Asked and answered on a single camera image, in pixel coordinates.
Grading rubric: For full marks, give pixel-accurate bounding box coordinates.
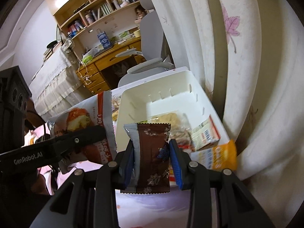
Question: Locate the brown snowflake snack packet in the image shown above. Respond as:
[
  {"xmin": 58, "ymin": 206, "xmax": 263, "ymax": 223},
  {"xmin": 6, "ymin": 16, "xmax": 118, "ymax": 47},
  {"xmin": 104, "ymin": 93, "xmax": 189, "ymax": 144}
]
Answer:
[{"xmin": 121, "ymin": 123, "xmax": 171, "ymax": 194}]

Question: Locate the red white cake snack bag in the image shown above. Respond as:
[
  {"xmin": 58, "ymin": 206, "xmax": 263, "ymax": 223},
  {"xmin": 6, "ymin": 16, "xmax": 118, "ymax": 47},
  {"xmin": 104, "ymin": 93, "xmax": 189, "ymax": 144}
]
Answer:
[{"xmin": 46, "ymin": 90, "xmax": 118, "ymax": 169}]

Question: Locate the clear rice cracker packet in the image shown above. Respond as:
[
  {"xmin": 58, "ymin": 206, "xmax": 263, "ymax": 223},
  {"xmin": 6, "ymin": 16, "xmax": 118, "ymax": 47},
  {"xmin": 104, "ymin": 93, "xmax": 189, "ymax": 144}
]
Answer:
[{"xmin": 142, "ymin": 111, "xmax": 192, "ymax": 146}]

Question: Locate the red white barcode packet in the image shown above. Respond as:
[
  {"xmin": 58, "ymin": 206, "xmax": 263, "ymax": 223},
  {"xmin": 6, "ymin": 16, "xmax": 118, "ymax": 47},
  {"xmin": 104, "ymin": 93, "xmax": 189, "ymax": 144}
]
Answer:
[{"xmin": 191, "ymin": 115, "xmax": 221, "ymax": 151}]

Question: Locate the orange white snack packet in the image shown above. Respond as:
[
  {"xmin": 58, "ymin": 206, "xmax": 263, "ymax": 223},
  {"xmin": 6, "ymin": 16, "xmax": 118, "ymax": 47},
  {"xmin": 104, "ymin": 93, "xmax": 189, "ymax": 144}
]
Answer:
[{"xmin": 190, "ymin": 140, "xmax": 238, "ymax": 171}]

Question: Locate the clear biscuit packet red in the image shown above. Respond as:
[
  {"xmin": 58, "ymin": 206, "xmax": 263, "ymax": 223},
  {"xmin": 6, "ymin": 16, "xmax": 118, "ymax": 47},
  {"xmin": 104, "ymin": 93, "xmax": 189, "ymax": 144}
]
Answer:
[{"xmin": 111, "ymin": 95, "xmax": 121, "ymax": 121}]

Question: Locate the white plastic storage bin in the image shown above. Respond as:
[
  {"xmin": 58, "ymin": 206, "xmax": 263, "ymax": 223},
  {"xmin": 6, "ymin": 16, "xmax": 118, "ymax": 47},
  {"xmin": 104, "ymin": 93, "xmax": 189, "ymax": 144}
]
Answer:
[{"xmin": 115, "ymin": 70, "xmax": 230, "ymax": 151}]

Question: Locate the green tissue pack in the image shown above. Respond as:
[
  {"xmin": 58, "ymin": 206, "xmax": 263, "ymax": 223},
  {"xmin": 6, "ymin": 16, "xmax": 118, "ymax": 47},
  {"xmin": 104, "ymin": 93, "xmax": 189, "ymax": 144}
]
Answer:
[{"xmin": 81, "ymin": 54, "xmax": 93, "ymax": 65}]

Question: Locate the wooden desk with drawers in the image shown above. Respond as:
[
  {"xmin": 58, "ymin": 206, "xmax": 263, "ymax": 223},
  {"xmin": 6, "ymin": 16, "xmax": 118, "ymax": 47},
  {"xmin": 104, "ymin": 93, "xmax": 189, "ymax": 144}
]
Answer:
[{"xmin": 76, "ymin": 38, "xmax": 145, "ymax": 95}]

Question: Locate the blue paper gift bag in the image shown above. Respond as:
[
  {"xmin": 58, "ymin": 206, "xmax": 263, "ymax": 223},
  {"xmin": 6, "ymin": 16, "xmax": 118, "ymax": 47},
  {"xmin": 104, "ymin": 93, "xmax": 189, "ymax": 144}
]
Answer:
[{"xmin": 96, "ymin": 28, "xmax": 112, "ymax": 49}]

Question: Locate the wooden bookshelf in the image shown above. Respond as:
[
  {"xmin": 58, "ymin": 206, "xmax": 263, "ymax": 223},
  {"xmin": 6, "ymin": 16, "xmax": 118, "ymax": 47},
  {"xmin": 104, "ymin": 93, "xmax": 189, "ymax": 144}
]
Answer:
[{"xmin": 45, "ymin": 0, "xmax": 140, "ymax": 59}]

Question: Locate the grey office chair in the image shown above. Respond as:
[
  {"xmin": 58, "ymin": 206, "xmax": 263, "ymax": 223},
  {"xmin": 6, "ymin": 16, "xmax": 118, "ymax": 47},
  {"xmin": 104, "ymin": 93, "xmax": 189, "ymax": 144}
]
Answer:
[{"xmin": 116, "ymin": 0, "xmax": 175, "ymax": 87}]

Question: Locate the yellow cup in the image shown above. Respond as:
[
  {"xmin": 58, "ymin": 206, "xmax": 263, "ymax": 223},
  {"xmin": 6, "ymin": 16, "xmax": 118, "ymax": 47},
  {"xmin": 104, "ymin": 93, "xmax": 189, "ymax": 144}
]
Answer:
[{"xmin": 133, "ymin": 29, "xmax": 141, "ymax": 38}]

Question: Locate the white floral curtain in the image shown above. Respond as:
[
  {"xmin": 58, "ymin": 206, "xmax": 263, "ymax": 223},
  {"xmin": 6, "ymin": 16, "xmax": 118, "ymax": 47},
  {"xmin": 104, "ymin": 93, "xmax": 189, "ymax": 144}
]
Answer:
[{"xmin": 152, "ymin": 0, "xmax": 303, "ymax": 227}]

